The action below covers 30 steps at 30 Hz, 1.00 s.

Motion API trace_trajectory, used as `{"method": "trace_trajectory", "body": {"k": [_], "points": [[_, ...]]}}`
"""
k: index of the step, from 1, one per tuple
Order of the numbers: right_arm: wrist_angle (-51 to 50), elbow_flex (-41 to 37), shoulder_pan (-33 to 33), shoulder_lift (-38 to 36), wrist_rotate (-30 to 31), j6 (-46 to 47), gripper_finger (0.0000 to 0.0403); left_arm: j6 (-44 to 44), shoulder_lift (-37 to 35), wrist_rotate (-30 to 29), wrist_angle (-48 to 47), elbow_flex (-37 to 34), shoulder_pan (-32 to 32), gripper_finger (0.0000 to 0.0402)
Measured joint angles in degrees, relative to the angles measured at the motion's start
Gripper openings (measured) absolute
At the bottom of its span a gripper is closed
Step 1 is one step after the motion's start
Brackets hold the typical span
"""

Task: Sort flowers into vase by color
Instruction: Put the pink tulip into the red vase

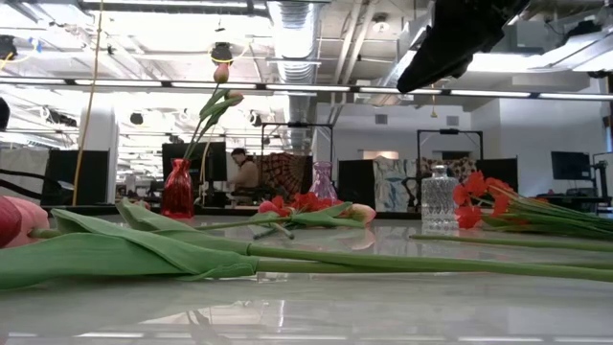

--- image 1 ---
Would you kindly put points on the white curtain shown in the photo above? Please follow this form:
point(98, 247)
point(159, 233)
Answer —
point(24, 172)

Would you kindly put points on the black gantry frame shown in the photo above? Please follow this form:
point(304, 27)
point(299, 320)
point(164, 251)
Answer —
point(297, 124)
point(449, 131)

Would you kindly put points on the purple glass vase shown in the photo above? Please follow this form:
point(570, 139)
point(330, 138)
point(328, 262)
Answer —
point(323, 184)

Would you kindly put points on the pale leaf print fabric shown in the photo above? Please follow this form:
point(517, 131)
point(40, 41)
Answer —
point(395, 184)

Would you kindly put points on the clear glass vase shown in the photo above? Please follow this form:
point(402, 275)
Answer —
point(438, 201)

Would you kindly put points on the black monitor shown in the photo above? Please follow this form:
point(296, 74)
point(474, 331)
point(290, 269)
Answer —
point(570, 165)
point(211, 163)

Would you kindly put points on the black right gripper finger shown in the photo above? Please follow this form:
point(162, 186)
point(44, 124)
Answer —
point(436, 57)

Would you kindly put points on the red artificial tulip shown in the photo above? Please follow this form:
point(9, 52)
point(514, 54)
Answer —
point(143, 204)
point(267, 207)
point(527, 243)
point(96, 259)

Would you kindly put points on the red blossom sprig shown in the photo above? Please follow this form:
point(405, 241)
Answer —
point(474, 184)
point(306, 201)
point(468, 216)

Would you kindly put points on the red mandala fabric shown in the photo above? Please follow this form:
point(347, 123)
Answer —
point(285, 172)

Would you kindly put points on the dark floral fabric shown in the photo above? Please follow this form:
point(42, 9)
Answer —
point(462, 167)

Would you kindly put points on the red glass vase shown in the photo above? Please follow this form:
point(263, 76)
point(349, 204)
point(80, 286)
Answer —
point(178, 196)

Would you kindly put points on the long ceiling light bar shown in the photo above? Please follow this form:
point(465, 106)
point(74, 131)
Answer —
point(306, 87)

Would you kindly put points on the person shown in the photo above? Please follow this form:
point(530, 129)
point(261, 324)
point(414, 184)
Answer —
point(246, 175)

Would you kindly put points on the silver ventilation duct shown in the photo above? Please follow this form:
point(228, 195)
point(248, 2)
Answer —
point(294, 38)

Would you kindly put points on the black partition panel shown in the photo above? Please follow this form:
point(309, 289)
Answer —
point(356, 184)
point(500, 172)
point(72, 177)

